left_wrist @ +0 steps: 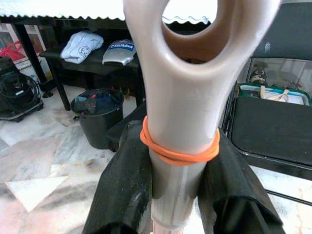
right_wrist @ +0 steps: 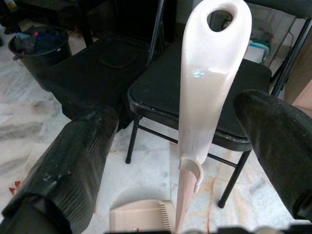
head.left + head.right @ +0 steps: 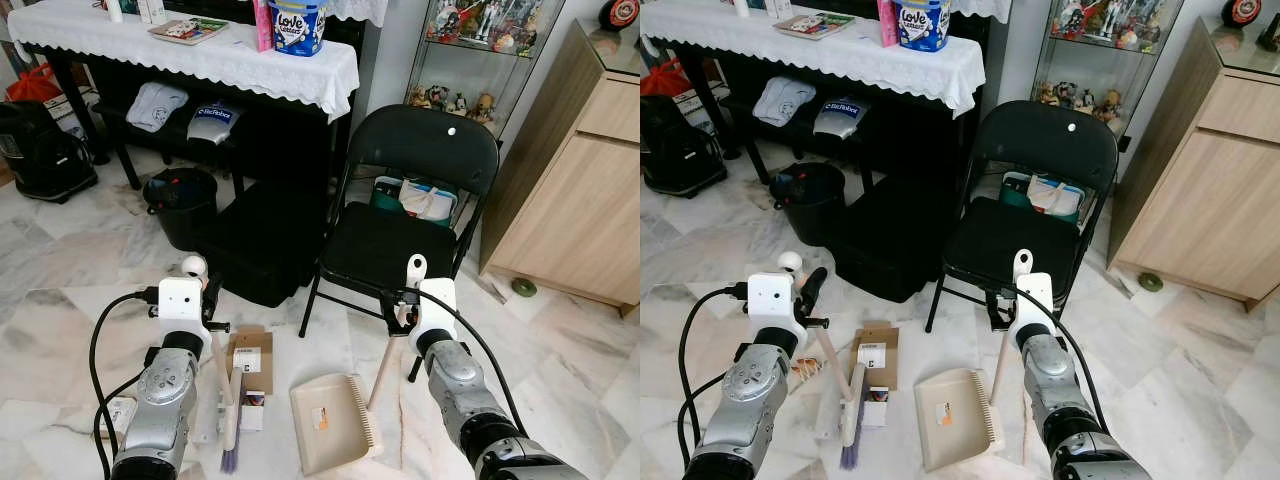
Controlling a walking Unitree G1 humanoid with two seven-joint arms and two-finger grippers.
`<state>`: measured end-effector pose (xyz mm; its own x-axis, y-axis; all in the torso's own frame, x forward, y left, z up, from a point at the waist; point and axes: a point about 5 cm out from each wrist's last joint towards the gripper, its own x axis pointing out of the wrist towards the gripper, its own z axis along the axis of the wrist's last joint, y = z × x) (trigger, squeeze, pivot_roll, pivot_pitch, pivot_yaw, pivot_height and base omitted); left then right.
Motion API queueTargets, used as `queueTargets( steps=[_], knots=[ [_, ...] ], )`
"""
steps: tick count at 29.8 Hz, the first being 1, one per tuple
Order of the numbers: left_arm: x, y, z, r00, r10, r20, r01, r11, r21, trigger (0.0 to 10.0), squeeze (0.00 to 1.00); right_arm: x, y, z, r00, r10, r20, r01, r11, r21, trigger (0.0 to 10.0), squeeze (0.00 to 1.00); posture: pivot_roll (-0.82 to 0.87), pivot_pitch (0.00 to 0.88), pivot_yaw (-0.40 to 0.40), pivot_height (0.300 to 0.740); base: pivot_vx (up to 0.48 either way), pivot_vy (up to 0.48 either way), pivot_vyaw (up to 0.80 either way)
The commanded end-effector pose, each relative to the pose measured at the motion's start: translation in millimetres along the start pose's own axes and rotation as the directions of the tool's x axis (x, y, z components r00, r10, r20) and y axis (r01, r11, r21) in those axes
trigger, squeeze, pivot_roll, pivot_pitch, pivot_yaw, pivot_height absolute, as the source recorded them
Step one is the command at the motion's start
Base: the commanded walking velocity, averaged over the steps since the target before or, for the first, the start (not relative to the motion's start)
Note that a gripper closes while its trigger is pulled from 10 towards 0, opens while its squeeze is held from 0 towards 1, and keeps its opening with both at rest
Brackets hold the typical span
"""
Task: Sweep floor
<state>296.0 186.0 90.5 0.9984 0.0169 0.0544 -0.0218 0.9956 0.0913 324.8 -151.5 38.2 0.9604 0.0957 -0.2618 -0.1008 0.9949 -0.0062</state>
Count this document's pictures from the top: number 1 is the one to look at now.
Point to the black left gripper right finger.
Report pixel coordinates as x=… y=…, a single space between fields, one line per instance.
x=234 y=190

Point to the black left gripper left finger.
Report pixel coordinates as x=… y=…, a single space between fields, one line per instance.
x=122 y=185

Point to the black plastic bucket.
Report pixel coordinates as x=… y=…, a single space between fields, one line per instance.
x=97 y=131

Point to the orange rubber band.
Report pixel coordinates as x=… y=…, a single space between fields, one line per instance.
x=180 y=158

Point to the black folding chair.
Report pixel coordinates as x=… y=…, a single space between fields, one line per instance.
x=268 y=126

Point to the colourful rubbish pile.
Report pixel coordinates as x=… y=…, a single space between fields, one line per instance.
x=97 y=102

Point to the green rimmed white tote bag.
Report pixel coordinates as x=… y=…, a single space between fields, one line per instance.
x=297 y=98

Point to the brown plush toy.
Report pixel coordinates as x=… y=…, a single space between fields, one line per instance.
x=257 y=73

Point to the black low bench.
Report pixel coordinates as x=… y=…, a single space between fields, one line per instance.
x=87 y=62

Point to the silver printed bag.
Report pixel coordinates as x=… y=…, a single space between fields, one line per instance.
x=117 y=57

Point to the light blue folded cloth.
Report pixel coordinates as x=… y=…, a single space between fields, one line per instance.
x=80 y=47

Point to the black wheeled appliance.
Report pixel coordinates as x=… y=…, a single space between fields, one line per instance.
x=9 y=73

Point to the black table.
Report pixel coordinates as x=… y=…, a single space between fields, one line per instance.
x=26 y=48

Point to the white printed cardboard box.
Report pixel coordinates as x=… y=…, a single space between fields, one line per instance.
x=36 y=41

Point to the red ribbon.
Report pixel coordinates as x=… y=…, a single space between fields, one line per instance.
x=9 y=51

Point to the white scalloped table cover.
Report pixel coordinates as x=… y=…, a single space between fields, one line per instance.
x=61 y=9

